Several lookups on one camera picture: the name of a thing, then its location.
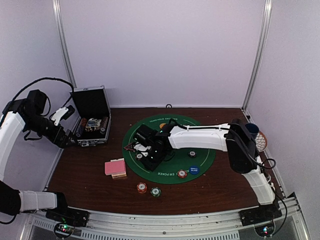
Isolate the orange chip bottom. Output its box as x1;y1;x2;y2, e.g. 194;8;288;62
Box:
177;169;188;179

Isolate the blue small blind button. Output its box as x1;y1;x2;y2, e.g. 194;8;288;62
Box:
189;165;200;175

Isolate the orange chip stack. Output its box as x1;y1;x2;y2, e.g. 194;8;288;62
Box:
136;182;148;194

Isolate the green chip stack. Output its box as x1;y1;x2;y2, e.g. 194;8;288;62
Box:
150;187;162;198

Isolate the red-backed card deck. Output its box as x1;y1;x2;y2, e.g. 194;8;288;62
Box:
104;160;126;176

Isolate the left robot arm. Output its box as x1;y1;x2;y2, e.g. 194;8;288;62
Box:
0;89;75;222

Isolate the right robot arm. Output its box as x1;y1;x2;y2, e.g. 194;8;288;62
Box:
133;118;276;221

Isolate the purple chip row in case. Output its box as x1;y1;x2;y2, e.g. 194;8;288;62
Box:
75;118;87;138

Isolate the round green poker mat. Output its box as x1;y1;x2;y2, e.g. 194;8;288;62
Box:
122;114;216;185

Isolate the triangular all-in marker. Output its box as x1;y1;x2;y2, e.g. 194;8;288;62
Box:
123;142;136;152

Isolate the aluminium poker case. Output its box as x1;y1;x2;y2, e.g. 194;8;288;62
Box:
70;85;112;147

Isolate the blue card deck in case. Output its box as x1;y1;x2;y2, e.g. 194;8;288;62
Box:
85;118;102;132

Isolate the brown chip row in case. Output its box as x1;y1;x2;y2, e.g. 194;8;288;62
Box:
99;116;109;134

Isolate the tan card box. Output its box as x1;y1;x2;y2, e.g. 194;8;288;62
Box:
111;158;127;179

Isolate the dark blue cup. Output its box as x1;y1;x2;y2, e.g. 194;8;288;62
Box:
245;123;260;140

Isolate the patterned ceramic plate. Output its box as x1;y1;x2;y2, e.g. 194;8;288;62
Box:
255;131;268;153

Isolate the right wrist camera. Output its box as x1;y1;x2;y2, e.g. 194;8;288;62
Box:
134;124;161;151

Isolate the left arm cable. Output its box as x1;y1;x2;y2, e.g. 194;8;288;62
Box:
9;76;75;106

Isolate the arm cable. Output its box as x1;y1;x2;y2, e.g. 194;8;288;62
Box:
254;157;276;171
9;76;75;106

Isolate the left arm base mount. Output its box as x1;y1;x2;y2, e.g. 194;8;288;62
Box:
45;208;90;227

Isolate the aluminium front rail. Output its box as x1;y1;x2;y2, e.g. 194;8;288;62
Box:
20;197;311;240

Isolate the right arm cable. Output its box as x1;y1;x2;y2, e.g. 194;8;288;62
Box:
254;157;276;171

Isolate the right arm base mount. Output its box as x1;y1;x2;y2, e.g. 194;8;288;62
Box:
239;208;282;227

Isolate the left frame post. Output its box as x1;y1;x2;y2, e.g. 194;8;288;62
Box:
52;0;77;88

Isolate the frame post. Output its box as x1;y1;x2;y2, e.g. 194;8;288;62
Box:
241;0;273;112
52;0;77;88

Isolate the right frame post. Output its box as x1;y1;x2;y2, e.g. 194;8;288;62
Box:
241;0;273;112

